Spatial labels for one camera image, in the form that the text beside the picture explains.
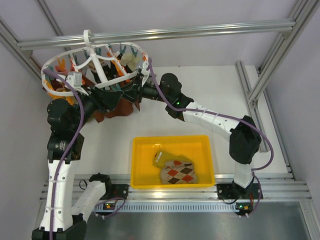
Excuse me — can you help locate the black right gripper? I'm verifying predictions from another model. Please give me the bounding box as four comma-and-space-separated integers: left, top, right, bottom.
121, 74, 172, 106

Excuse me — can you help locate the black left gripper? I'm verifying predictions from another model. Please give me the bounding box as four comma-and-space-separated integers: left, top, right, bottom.
70, 84, 123, 131

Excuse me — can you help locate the mustard yellow sock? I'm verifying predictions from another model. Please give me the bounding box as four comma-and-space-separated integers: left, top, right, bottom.
153, 150, 192, 168

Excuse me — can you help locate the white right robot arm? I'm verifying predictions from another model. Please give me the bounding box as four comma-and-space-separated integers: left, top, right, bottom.
123, 73, 262, 200

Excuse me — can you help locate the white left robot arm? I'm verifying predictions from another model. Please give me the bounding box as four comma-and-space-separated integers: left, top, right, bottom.
31, 87, 123, 240

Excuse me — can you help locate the white round sock hanger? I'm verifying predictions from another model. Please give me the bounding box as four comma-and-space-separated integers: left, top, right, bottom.
41, 42, 150, 97

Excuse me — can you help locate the brown hanging sock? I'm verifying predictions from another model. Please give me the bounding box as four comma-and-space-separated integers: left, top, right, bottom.
81, 77, 134, 123

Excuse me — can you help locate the black striped hanging sock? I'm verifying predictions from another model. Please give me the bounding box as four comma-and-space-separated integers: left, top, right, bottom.
88, 59, 120, 84

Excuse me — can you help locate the cream hanging sock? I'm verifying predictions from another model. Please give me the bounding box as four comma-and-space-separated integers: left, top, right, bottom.
119, 53, 141, 71

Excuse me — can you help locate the pink hanging sock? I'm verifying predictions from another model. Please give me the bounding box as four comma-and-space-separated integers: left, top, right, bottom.
54, 58, 68, 76

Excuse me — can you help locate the yellow plastic bin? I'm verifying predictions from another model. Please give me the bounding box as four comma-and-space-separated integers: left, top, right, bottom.
130, 135, 216, 189

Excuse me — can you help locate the argyle beige sock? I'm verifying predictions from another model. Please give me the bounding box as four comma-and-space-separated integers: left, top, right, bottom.
160, 162, 198, 185

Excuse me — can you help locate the aluminium top crossbar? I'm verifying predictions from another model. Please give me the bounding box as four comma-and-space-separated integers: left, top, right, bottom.
17, 18, 296, 50

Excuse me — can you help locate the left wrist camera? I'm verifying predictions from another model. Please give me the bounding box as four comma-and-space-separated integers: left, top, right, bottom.
65, 71, 83, 88

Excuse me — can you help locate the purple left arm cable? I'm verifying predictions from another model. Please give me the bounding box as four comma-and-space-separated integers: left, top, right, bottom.
42, 69, 87, 240

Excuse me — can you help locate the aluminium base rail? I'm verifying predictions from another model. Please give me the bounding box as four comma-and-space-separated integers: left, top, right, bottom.
39, 173, 313, 203

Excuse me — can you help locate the aluminium right frame post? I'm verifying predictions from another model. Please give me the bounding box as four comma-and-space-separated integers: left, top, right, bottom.
247, 0, 320, 109

